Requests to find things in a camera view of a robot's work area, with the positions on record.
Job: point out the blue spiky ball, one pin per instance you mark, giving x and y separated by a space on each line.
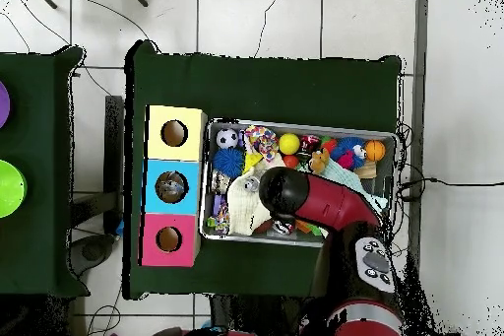
228 162

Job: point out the blue spiky toy with eyes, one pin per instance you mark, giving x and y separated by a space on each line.
348 150

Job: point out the mint green cloth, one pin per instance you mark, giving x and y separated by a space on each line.
346 178

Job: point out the lime green disc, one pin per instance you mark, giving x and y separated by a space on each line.
10 188

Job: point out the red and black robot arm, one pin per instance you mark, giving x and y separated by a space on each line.
330 202

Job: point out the silver mesh bin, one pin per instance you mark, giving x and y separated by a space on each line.
224 131

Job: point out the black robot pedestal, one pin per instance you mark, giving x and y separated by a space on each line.
252 308

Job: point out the side table with green cloth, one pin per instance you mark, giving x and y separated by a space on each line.
35 154

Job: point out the small soccer ball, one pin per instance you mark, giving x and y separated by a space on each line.
227 138

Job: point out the dark green tablecloth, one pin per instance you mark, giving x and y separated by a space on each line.
256 83

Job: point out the orange ball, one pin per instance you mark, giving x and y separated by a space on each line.
291 161

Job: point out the small orange basketball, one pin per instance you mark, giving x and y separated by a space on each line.
375 150

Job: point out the orange plush bear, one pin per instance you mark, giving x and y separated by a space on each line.
319 160

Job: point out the wooden box with three holes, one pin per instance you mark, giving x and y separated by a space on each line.
193 147

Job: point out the purple disc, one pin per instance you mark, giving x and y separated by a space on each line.
3 105

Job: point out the yellow ball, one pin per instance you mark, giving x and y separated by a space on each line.
289 143

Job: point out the cream cloth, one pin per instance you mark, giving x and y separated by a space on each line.
244 210

